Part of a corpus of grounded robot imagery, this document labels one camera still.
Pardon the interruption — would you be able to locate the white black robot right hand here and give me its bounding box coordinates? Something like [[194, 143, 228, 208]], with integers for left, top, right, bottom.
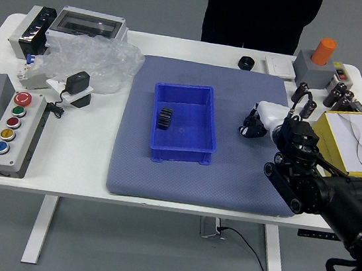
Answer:
[[238, 97, 292, 144]]

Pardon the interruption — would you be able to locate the big black gear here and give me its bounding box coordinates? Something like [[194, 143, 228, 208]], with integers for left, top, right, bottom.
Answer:
[[156, 106, 175, 131]]

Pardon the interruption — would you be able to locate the black hex nut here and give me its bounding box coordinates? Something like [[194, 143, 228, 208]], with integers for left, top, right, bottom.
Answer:
[[236, 54, 257, 72]]

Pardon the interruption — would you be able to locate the blue plastic box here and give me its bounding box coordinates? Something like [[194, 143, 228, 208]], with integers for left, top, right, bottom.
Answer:
[[144, 79, 224, 170]]

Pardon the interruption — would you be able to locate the yellow white cardboard box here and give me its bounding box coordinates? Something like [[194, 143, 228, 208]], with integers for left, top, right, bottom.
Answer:
[[304, 105, 362, 189]]

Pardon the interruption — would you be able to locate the grey under-table control box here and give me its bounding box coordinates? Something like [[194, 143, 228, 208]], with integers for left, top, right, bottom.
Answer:
[[197, 215, 228, 241]]

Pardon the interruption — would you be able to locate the grey box with transparent cover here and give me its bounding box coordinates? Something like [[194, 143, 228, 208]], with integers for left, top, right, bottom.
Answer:
[[44, 3, 132, 49]]

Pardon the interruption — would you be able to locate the grey box with black face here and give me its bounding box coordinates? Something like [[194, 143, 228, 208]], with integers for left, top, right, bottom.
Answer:
[[5, 2, 59, 64]]

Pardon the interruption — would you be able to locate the grey five-button control box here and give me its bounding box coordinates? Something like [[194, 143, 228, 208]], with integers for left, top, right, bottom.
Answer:
[[0, 87, 52, 182]]

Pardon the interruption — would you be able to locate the grey block with round hole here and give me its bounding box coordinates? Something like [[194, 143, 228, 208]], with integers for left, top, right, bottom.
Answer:
[[290, 47, 339, 92]]

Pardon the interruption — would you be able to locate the orange cylinder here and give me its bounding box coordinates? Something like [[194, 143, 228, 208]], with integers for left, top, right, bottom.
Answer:
[[309, 35, 338, 68]]

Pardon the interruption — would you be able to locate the grey-blue mat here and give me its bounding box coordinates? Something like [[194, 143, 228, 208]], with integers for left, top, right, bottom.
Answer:
[[104, 50, 316, 220]]

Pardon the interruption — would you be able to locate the person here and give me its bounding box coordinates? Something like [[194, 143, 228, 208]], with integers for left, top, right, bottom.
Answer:
[[199, 0, 324, 58]]

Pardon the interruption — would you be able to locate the black table control panel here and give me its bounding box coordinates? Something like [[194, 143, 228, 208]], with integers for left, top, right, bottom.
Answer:
[[296, 228, 334, 242]]

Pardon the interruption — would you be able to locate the white table leg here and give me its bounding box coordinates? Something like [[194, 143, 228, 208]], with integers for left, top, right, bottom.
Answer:
[[20, 192, 60, 266], [258, 223, 293, 271]]

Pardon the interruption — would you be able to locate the clear plastic bag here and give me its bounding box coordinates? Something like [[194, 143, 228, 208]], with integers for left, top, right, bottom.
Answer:
[[23, 28, 148, 101]]

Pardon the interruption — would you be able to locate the black power adapter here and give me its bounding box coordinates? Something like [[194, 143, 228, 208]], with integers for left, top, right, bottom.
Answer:
[[64, 68, 92, 95]]

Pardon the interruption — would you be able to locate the white circuit breaker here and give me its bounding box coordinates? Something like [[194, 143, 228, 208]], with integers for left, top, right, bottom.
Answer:
[[14, 52, 54, 93]]

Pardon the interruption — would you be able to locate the white wall switch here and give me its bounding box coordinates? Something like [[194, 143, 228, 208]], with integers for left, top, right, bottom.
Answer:
[[262, 54, 298, 81]]

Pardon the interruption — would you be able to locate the grey red-button switch box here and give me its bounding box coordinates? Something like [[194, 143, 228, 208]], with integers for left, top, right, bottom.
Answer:
[[325, 60, 358, 94]]

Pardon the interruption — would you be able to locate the black power cable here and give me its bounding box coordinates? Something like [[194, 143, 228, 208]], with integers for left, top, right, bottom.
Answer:
[[212, 225, 282, 271]]

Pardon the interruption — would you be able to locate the white socket bracket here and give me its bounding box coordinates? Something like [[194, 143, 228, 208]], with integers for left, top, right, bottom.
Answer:
[[42, 76, 95, 110]]

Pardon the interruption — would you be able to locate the black adapter cord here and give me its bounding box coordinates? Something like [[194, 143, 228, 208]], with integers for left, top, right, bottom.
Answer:
[[45, 86, 69, 120]]

